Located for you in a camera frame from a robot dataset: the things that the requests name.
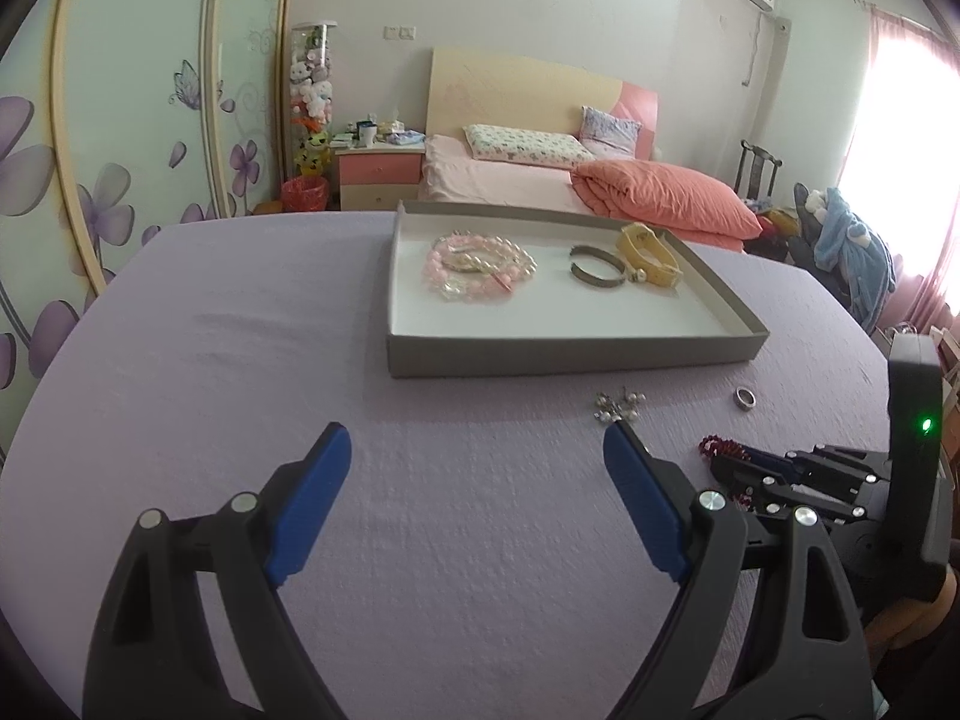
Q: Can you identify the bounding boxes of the yellow wrist watch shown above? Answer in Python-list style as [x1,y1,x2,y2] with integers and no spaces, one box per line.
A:
[616,222,686,290]

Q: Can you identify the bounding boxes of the cream and pink headboard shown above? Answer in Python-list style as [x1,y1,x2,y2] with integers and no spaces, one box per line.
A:
[424,46,659,160]

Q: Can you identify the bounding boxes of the yellow plush toy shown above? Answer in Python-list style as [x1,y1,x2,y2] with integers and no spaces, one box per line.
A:
[293,133,332,178]

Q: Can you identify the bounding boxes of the dark red bead bracelet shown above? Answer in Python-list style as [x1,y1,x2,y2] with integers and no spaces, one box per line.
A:
[698,433,755,512]

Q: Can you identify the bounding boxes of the pink and cream nightstand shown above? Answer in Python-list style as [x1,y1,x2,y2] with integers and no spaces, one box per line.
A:
[333,141,425,212]

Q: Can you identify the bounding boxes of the person's right forearm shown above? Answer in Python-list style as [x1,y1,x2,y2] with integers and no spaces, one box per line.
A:
[862,566,960,655]

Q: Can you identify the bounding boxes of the orange duvet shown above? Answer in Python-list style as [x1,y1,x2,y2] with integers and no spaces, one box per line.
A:
[569,159,765,245]

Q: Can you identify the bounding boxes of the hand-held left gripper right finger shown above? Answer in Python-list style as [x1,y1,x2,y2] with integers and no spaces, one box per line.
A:
[602,420,875,720]

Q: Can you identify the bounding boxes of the plush toy display tube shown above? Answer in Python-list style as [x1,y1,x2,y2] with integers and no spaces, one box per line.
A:
[288,22,339,181]

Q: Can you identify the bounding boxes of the red bin bag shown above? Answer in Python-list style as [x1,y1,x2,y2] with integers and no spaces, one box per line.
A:
[280,175,329,213]

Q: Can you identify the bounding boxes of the dark wooden chair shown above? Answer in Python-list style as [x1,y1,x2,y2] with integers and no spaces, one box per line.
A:
[734,139,785,200]

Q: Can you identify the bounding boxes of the purple tablecloth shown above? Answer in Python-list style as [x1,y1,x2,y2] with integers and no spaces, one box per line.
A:
[0,208,901,720]

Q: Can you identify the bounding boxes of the flower print wardrobe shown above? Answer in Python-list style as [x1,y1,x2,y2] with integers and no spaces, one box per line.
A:
[0,0,295,428]

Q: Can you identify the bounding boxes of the cluster of pearl earrings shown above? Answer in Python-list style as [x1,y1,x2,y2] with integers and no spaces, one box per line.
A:
[594,388,647,421]

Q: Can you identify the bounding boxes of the white pearl bracelet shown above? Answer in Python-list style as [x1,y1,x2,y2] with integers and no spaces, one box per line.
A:
[441,236,539,280]

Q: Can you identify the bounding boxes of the light purple pillow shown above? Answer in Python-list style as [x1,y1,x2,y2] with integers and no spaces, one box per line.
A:
[578,106,644,159]

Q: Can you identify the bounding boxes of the wide silver cuff bracelet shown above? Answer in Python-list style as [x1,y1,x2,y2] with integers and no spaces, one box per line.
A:
[568,243,628,288]

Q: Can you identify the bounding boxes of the pink bed sheet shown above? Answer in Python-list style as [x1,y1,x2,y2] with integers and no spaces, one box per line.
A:
[415,134,595,215]

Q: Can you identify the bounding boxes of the white patterned pillow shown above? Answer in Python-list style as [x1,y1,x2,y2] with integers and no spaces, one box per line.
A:
[463,123,594,170]

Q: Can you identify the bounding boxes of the pink curtain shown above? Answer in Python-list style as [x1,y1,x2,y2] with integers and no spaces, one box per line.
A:
[835,3,960,332]

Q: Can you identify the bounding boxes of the pink bead bracelet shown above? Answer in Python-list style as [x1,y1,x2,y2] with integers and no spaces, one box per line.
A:
[423,234,520,305]

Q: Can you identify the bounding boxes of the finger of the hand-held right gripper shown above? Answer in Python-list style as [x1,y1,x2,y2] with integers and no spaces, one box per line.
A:
[782,445,893,485]
[707,451,887,524]

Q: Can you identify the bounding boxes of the blue plush garment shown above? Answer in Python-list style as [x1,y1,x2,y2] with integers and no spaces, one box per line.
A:
[813,187,898,317]

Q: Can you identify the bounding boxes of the grey cardboard tray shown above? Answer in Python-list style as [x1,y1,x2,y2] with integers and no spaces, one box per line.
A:
[386,199,772,380]

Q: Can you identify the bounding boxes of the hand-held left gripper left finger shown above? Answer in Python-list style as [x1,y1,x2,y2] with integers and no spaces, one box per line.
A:
[81,422,353,720]

